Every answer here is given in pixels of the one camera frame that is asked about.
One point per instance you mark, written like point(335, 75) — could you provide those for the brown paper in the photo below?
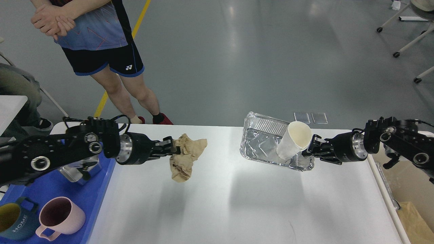
point(190, 150)
point(414, 225)

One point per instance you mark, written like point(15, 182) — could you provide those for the beige plastic bin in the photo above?
point(407, 183)

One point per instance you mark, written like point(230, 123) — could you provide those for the standing person in shorts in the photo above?
point(101, 46)

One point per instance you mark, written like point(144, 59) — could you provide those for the person's right hand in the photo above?
point(44, 16)

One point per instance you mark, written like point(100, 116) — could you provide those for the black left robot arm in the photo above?
point(22, 162)

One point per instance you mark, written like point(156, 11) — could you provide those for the person's left hand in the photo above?
point(65, 24)

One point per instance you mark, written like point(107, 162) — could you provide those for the seated person in green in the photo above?
point(15, 84)

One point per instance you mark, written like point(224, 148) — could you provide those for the brown paper in bin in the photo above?
point(414, 225)

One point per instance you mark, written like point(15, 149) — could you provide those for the aluminium foil tray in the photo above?
point(261, 136)

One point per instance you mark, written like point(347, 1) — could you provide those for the square stainless steel tray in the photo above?
point(82, 171)

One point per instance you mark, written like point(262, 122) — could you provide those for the white rolling chair base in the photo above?
point(410, 24)

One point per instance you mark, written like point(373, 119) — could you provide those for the blue plastic bin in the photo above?
point(88, 197)

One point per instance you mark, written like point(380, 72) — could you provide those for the white side table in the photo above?
point(8, 112)

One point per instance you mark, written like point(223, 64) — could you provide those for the white paper cup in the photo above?
point(297, 137)

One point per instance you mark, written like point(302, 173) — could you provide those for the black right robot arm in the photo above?
point(400, 136)

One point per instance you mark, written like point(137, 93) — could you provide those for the clear plastic sheet in bin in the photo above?
point(395, 203)

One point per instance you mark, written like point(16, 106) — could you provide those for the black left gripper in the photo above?
point(136, 149)

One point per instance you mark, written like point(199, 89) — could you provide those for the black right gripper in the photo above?
point(345, 147)

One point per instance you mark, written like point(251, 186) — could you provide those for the dark blue HOME mug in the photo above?
point(19, 219)

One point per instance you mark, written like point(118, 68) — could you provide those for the pink plastic mug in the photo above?
point(59, 216)

